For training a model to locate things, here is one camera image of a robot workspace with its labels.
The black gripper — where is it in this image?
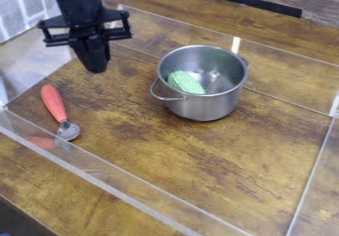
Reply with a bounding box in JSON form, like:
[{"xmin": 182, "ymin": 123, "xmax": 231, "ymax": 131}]
[{"xmin": 37, "ymin": 0, "xmax": 131, "ymax": 73}]

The silver metal pot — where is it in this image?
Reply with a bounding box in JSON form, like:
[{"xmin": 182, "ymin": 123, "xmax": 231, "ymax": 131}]
[{"xmin": 150, "ymin": 45, "xmax": 250, "ymax": 121}]

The clear acrylic enclosure wall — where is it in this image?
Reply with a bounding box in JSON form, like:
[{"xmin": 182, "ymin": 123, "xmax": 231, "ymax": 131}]
[{"xmin": 0, "ymin": 109, "xmax": 252, "ymax": 236}]

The green knitted object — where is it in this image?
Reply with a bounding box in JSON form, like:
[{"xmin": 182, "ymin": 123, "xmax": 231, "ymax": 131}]
[{"xmin": 167, "ymin": 70, "xmax": 206, "ymax": 94}]

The orange handled metal spoon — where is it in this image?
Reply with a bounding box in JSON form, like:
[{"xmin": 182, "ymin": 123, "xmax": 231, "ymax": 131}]
[{"xmin": 41, "ymin": 85, "xmax": 81, "ymax": 141}]

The black strip on wall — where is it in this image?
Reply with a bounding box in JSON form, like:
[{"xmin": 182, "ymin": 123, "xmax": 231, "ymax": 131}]
[{"xmin": 224, "ymin": 0, "xmax": 302, "ymax": 18}]

